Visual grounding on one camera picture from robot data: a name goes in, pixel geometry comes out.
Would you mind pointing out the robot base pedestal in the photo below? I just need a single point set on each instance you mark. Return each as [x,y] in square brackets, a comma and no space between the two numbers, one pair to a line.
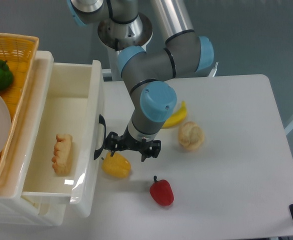
[116,37]

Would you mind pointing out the white drawer cabinet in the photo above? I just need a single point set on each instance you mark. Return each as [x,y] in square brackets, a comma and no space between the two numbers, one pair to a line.
[14,209]

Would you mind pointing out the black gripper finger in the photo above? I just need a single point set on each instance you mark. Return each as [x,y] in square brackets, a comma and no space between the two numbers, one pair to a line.
[114,143]
[150,149]

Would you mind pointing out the yellow bell pepper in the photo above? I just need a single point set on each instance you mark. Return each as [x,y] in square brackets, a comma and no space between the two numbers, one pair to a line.
[117,165]

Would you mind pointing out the croissant bread in drawer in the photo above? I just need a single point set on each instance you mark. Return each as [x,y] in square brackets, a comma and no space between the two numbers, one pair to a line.
[62,154]

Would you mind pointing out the red bell pepper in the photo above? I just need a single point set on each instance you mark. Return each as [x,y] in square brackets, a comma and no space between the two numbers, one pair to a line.
[161,192]

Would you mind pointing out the round bread roll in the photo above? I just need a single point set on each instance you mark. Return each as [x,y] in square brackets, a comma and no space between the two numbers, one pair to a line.
[190,136]

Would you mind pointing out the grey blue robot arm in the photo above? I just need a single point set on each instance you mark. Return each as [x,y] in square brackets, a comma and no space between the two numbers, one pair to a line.
[145,75]

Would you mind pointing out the orange woven basket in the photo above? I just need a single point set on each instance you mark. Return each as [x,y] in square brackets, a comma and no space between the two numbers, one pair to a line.
[19,51]

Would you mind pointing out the yellow banana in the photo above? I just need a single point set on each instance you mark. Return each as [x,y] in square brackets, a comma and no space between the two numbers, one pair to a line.
[177,117]

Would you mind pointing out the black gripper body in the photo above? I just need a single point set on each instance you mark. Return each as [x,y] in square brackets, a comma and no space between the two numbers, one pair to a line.
[127,142]

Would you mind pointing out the white drawer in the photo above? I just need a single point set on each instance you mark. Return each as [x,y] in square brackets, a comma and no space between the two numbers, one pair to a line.
[74,105]
[50,209]

